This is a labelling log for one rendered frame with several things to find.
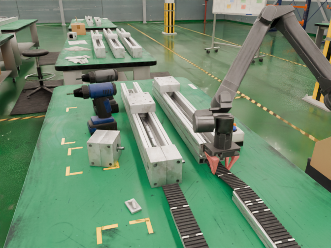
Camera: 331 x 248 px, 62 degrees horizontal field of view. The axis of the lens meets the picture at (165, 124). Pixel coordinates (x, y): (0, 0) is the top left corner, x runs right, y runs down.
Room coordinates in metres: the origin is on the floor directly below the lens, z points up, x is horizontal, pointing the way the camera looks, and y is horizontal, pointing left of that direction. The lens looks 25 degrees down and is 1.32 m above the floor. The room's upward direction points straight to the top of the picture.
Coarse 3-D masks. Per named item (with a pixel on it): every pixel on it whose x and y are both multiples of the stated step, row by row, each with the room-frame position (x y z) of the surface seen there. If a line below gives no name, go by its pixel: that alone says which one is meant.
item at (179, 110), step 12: (156, 96) 1.50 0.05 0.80; (168, 96) 1.32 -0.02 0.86; (180, 96) 1.32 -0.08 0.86; (168, 108) 1.23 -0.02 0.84; (180, 108) 1.23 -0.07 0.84; (192, 108) 1.16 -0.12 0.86; (180, 120) 1.05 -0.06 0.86; (192, 120) 1.12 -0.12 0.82; (180, 132) 1.04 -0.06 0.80; (192, 132) 0.92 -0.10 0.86; (204, 132) 0.98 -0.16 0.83; (192, 144) 0.90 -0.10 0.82; (204, 156) 0.84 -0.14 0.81
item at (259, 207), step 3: (261, 204) 0.58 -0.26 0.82; (264, 204) 0.58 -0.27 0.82; (249, 207) 0.57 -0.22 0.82; (252, 207) 0.57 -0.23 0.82; (255, 207) 0.57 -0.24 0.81; (258, 207) 0.57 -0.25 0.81; (261, 207) 0.57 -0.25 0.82; (264, 207) 0.57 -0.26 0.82; (267, 207) 0.57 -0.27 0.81; (252, 210) 0.56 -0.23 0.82; (255, 210) 0.56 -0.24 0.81; (258, 210) 0.56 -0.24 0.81
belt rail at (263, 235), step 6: (234, 192) 0.64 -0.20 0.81; (234, 198) 0.64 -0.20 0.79; (240, 198) 0.61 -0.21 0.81; (240, 204) 0.60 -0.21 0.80; (240, 210) 0.59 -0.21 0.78; (246, 210) 0.57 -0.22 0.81; (246, 216) 0.56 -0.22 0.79; (252, 216) 0.54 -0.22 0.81; (252, 222) 0.54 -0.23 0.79; (258, 222) 0.52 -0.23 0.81; (258, 228) 0.51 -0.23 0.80; (258, 234) 0.51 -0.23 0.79; (264, 234) 0.49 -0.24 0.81; (264, 240) 0.48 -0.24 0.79; (270, 240) 0.47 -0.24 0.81; (270, 246) 0.46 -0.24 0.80
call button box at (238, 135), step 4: (236, 128) 1.00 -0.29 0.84; (236, 132) 0.97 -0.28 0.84; (240, 132) 0.97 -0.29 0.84; (232, 136) 0.95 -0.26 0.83; (236, 136) 0.95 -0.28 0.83; (240, 136) 0.96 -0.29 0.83; (232, 140) 0.95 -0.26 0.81; (236, 140) 0.95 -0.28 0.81; (240, 140) 0.96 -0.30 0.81; (240, 144) 0.96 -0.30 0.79
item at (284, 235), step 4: (284, 232) 0.49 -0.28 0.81; (288, 232) 0.49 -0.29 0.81; (272, 236) 0.47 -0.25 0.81; (276, 236) 0.48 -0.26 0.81; (280, 236) 0.48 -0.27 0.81; (284, 236) 0.47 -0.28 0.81; (288, 236) 0.47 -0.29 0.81; (272, 240) 0.46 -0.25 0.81; (276, 240) 0.46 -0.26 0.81; (280, 240) 0.47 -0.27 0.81
